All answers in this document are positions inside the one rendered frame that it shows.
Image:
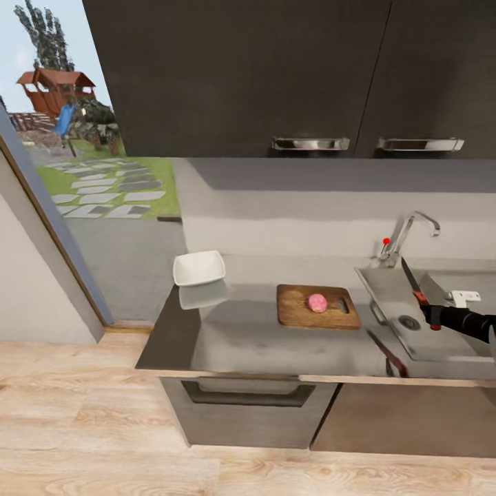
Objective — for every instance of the dishwasher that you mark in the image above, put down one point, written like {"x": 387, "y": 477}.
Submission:
{"x": 243, "y": 412}

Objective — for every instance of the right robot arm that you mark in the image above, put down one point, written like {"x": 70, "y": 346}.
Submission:
{"x": 454, "y": 315}

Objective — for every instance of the cabinet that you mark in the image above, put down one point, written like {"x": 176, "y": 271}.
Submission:
{"x": 361, "y": 79}

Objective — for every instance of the vidalia onion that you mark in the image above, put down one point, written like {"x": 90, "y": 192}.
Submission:
{"x": 316, "y": 302}

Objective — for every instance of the cutting board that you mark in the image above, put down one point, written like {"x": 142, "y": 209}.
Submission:
{"x": 294, "y": 308}

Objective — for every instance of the parer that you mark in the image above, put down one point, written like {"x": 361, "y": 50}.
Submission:
{"x": 416, "y": 289}

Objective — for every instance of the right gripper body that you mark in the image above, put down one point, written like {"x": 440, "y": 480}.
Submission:
{"x": 451, "y": 317}

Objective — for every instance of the drop in sink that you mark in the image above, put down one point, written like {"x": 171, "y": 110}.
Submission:
{"x": 393, "y": 294}

